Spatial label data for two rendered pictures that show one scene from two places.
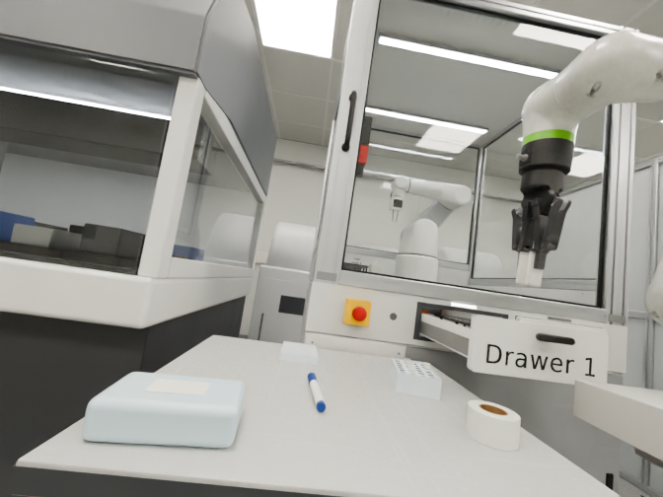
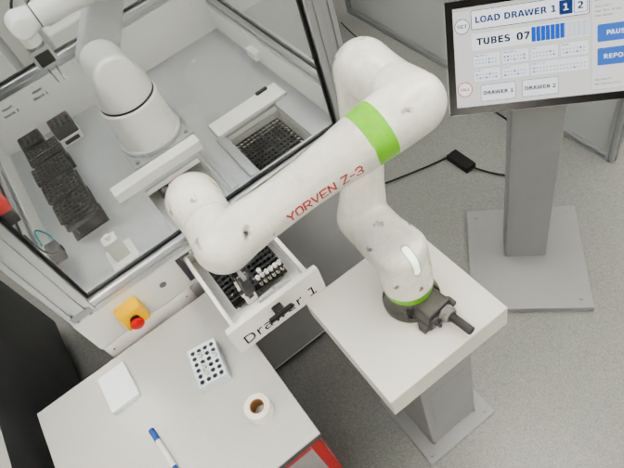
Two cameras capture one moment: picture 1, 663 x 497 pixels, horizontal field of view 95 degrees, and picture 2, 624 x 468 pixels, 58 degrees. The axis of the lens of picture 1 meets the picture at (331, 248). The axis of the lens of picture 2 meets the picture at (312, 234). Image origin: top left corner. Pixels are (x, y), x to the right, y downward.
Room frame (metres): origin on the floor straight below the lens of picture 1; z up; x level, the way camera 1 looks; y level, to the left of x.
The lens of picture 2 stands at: (-0.21, -0.43, 2.12)
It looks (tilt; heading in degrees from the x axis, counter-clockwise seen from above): 51 degrees down; 347
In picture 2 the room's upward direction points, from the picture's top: 23 degrees counter-clockwise
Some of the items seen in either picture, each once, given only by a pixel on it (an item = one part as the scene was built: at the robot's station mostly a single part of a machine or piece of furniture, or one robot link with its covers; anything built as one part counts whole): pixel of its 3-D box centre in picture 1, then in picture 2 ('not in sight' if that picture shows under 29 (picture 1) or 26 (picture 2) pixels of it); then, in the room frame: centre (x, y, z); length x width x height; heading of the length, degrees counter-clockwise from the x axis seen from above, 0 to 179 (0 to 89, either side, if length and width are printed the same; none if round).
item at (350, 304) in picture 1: (356, 312); (132, 314); (0.89, -0.10, 0.88); 0.07 x 0.05 x 0.07; 94
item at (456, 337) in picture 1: (479, 335); (240, 263); (0.84, -0.43, 0.86); 0.40 x 0.26 x 0.06; 4
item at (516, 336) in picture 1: (539, 351); (277, 308); (0.63, -0.45, 0.87); 0.29 x 0.02 x 0.11; 94
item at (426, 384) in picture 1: (412, 376); (209, 365); (0.67, -0.21, 0.78); 0.12 x 0.08 x 0.04; 174
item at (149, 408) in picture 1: (176, 405); not in sight; (0.38, 0.15, 0.78); 0.15 x 0.10 x 0.04; 99
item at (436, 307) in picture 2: not in sight; (426, 304); (0.40, -0.76, 0.87); 0.26 x 0.15 x 0.06; 10
